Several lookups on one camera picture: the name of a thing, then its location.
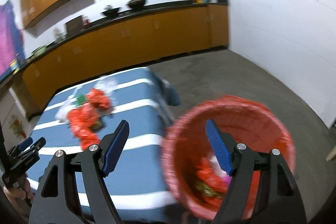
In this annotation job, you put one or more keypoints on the green bowl on counter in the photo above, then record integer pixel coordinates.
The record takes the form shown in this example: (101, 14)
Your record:
(39, 51)

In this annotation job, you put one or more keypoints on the purple plastic bag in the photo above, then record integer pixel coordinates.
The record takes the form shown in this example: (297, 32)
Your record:
(226, 179)

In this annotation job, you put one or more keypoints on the red plastic trash basket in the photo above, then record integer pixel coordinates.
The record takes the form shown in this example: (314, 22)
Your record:
(198, 149)

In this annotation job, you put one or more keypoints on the lower wooden kitchen cabinets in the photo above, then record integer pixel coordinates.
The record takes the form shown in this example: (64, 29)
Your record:
(126, 43)

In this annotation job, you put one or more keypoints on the green paw print bag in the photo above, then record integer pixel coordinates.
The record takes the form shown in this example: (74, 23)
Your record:
(207, 190)

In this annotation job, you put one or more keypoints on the glass jar on counter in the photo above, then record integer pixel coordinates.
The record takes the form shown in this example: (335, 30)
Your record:
(58, 35)

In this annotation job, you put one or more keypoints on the black kitchen countertop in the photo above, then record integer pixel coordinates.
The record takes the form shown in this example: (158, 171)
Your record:
(127, 15)

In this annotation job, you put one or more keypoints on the red plastic bag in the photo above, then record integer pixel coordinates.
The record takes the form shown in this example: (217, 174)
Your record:
(98, 99)
(81, 120)

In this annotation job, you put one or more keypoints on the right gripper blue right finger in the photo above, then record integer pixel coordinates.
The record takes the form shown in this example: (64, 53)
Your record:
(222, 144)

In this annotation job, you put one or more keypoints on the blue white striped tablecloth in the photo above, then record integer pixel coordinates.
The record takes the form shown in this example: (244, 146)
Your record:
(136, 189)

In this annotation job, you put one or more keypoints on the dark cutting board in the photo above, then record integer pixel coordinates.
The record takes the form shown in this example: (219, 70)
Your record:
(74, 26)

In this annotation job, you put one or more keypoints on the white wooden furniture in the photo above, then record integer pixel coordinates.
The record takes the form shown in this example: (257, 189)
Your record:
(331, 155)

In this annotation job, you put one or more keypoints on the black pan on stove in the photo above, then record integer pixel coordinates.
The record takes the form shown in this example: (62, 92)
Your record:
(110, 11)

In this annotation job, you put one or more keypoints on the dark green plastic bag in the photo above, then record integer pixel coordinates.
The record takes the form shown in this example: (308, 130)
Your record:
(80, 100)

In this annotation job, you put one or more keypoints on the black wok with lid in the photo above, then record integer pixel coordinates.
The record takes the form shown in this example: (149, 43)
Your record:
(136, 5)

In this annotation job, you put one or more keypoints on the large clear bubble wrap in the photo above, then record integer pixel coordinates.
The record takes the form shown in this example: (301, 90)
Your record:
(107, 84)

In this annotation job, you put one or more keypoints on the red bottle on counter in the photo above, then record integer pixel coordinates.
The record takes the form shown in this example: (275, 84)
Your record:
(86, 22)

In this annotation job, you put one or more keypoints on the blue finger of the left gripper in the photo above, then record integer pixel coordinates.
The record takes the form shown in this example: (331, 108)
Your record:
(25, 143)
(32, 152)

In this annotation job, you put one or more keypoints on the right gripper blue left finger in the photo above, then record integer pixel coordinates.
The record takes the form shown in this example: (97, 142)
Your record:
(112, 146)

